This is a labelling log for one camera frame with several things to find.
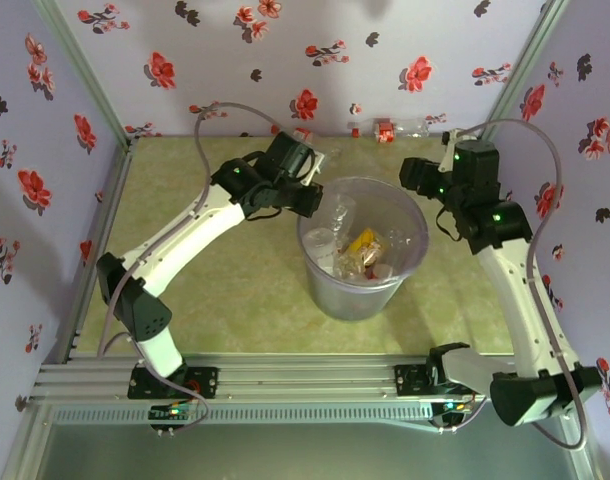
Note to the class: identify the yellow plastic bottle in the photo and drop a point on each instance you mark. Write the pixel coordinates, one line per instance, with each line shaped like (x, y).
(365, 242)

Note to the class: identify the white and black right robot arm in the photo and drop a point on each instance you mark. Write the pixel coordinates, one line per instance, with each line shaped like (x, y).
(520, 300)

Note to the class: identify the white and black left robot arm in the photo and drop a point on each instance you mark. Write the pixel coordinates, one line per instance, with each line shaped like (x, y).
(185, 235)

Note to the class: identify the grey translucent plastic bin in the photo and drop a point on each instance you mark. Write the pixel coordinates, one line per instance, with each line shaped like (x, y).
(355, 300)

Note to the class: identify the clear white capped bottle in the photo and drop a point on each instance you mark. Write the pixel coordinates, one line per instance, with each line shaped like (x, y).
(382, 271)

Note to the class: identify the right controller circuit board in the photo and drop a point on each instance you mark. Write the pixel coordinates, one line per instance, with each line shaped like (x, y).
(455, 407)

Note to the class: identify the controller circuit board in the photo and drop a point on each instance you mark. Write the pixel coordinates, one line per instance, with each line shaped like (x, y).
(455, 407)
(172, 412)

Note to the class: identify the left controller circuit board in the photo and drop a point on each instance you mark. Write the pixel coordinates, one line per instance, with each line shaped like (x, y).
(172, 412)

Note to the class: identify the aluminium right side rail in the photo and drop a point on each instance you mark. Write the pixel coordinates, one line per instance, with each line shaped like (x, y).
(505, 190)

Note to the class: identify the aluminium right frame post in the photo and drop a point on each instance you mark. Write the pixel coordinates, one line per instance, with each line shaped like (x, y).
(520, 70)

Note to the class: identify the aluminium frame post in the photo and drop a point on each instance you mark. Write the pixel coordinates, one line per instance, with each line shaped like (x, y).
(90, 75)
(520, 70)

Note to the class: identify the aluminium left side rail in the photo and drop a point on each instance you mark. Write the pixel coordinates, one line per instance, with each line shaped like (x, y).
(100, 235)

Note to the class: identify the aluminium left frame post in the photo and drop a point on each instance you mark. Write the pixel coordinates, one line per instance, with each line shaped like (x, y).
(90, 75)

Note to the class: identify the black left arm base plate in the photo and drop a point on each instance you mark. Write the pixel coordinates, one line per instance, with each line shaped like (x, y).
(205, 382)

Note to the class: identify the aluminium front mounting rail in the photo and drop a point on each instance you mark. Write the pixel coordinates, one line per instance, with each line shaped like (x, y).
(305, 377)

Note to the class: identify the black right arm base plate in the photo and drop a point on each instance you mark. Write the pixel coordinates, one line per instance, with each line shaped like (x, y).
(410, 381)

